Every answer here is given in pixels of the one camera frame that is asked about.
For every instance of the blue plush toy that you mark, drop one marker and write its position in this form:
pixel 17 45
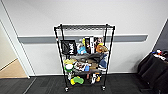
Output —
pixel 81 50

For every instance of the dark box with white stripe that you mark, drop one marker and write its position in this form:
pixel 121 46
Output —
pixel 89 45

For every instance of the yellow toy with eyes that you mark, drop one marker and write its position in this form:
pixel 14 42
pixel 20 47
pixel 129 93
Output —
pixel 83 41

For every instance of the dark grey bag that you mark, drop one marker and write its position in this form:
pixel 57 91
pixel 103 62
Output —
pixel 88 56

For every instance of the white box with picture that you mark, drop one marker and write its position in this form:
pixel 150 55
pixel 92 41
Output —
pixel 98 40

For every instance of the black Huel bag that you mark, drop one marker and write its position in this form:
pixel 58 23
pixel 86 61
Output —
pixel 68 47

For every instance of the small brown cardboard box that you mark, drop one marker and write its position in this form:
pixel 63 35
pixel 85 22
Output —
pixel 93 64

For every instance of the white box with red print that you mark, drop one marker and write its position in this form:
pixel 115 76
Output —
pixel 79 66

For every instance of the small blue cup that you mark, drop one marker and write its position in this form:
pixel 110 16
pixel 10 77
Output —
pixel 86 68

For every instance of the yellow plush toy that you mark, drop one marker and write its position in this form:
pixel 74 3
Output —
pixel 68 62

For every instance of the green and white bowl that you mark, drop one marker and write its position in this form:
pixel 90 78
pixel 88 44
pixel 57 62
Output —
pixel 69 67

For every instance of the white and black bottle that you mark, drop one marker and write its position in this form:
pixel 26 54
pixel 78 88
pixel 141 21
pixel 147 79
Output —
pixel 93 79

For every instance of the small orange toy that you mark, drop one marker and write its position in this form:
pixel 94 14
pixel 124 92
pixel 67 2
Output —
pixel 97 78

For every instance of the green and yellow toy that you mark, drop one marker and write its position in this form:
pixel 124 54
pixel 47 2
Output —
pixel 76 80

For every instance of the small red and blue toy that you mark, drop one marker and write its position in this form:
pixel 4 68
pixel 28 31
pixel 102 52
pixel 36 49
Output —
pixel 157 52

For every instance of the black chair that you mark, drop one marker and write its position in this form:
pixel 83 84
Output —
pixel 163 83

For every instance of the long grey wall band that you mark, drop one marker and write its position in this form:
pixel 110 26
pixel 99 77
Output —
pixel 36 39

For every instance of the white door frame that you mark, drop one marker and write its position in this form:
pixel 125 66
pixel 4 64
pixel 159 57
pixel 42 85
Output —
pixel 16 40

